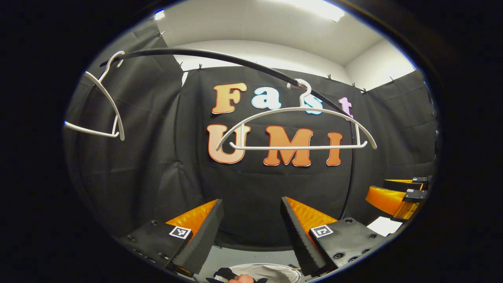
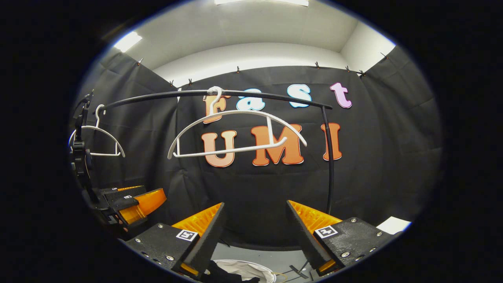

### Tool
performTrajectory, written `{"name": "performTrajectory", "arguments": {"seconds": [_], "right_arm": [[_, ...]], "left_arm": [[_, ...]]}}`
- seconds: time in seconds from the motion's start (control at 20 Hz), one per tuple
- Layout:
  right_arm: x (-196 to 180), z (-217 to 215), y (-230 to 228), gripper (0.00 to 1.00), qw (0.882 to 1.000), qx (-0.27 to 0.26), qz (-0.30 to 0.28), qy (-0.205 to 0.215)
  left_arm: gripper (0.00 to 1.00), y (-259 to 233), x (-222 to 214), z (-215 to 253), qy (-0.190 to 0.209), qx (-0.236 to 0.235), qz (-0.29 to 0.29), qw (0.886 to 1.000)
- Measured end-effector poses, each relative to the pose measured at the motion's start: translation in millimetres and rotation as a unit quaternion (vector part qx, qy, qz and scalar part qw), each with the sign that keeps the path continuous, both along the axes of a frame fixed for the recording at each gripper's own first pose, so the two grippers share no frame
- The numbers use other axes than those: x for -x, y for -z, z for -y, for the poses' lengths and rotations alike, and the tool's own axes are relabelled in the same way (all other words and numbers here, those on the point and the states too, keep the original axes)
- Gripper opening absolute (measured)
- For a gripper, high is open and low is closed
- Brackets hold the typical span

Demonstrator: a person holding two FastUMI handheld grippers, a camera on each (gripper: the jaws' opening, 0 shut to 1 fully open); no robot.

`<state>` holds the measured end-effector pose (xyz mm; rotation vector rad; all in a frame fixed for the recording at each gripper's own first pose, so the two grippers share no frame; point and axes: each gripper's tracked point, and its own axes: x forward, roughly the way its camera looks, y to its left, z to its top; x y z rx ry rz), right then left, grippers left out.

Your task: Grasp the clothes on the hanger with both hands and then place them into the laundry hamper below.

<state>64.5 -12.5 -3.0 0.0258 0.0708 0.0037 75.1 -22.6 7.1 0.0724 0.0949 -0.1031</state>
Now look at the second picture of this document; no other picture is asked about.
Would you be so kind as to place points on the long ceiling light panel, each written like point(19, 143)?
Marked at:
point(259, 2)

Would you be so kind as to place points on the black metal clothes rack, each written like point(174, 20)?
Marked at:
point(332, 169)

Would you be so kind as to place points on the white laundry hamper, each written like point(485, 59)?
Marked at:
point(251, 271)

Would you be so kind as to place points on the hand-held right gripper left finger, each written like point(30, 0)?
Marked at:
point(206, 243)

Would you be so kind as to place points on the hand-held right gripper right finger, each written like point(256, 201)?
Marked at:
point(308, 247)

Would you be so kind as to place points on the white plastic clothes hanger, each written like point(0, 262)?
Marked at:
point(104, 154)
point(270, 131)

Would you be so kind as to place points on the black backdrop cloth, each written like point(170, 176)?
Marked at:
point(373, 157)

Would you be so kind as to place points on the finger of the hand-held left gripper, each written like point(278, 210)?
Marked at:
point(145, 204)
point(125, 194)

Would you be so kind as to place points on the row of backdrop clips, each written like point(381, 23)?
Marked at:
point(237, 70)

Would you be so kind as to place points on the small ceiling light panel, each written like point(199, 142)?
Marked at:
point(127, 41)

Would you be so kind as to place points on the black knit garment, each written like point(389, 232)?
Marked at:
point(220, 275)

